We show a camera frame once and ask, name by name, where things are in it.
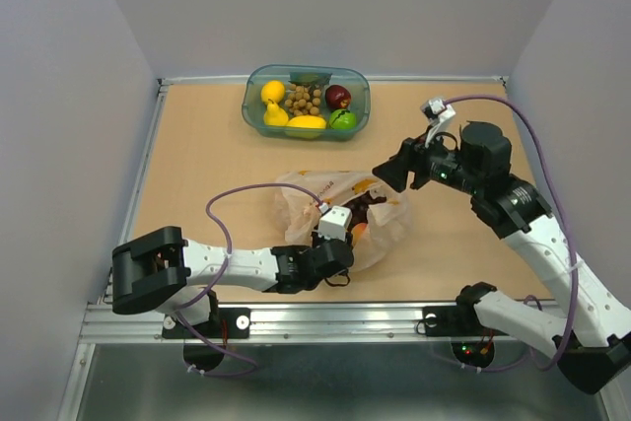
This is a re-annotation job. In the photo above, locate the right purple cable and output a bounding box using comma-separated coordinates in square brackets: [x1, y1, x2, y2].
[443, 94, 581, 373]

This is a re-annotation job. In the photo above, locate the yellow pear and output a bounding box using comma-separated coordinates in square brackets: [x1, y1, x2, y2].
[263, 100, 290, 127]

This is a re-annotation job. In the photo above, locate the teal plastic basket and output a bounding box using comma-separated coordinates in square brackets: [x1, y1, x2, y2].
[242, 64, 371, 141]

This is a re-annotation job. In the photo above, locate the translucent orange plastic bag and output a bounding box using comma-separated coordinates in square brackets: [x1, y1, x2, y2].
[273, 171, 411, 272]

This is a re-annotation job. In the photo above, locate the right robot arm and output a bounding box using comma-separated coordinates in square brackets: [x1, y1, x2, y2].
[373, 121, 630, 394]

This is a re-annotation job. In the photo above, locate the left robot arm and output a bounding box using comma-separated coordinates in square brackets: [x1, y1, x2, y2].
[112, 226, 354, 336]

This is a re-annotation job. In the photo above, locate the aluminium front rail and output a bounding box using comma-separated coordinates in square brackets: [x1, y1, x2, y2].
[78, 298, 605, 344]

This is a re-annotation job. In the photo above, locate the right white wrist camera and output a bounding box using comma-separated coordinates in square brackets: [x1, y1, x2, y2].
[421, 98, 456, 148]

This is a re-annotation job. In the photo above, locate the purple cable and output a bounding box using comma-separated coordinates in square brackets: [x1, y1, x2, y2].
[175, 182, 326, 377]
[443, 94, 581, 373]

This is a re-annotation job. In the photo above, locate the dark red apple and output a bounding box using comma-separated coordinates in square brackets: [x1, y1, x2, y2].
[324, 85, 352, 110]

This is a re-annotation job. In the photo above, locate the purple grape bunch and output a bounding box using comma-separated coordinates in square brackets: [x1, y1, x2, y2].
[344, 191, 386, 228]

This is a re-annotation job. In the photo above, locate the brown longan bunch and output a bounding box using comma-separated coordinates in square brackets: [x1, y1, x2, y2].
[282, 83, 323, 117]

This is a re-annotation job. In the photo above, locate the yellow mango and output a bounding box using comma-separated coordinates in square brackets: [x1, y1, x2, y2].
[285, 115, 326, 140]

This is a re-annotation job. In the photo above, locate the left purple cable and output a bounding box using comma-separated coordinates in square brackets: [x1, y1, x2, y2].
[175, 182, 326, 377]

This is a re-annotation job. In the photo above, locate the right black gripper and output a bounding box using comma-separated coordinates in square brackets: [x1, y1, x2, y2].
[371, 124, 483, 195]

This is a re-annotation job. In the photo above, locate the pink peach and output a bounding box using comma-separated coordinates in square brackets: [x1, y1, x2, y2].
[350, 222, 368, 246]

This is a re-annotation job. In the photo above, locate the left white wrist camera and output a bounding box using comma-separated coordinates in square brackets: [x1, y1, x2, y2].
[316, 206, 352, 241]

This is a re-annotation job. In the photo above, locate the yellow lemon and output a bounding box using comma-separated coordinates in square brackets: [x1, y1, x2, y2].
[260, 80, 286, 104]

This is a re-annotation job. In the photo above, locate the green striped melon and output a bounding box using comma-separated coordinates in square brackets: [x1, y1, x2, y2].
[328, 108, 357, 130]

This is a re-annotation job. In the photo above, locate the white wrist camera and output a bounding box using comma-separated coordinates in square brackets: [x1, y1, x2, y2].
[421, 98, 456, 148]
[316, 206, 352, 241]

